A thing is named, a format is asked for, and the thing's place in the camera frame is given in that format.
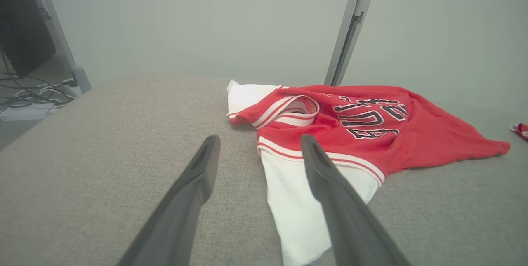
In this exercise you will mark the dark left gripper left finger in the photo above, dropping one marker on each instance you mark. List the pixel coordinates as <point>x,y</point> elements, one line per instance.
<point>181,216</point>

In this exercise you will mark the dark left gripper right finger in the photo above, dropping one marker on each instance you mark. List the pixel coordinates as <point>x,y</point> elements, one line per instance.
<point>350,224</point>

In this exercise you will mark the red Bulls 23 jersey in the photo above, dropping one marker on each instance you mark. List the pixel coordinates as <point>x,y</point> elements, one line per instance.
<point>371,125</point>

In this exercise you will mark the red shorts with white stripe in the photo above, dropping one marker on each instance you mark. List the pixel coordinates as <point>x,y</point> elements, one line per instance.
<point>522,130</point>

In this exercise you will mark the white power strip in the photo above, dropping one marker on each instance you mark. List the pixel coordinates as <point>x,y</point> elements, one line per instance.
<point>24,112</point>

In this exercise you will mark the black computer box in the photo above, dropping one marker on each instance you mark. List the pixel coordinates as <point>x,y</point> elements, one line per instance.
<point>22,31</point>

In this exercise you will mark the grey metal partition post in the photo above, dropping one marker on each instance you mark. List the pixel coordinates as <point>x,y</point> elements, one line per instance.
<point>350,27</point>
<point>53,27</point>

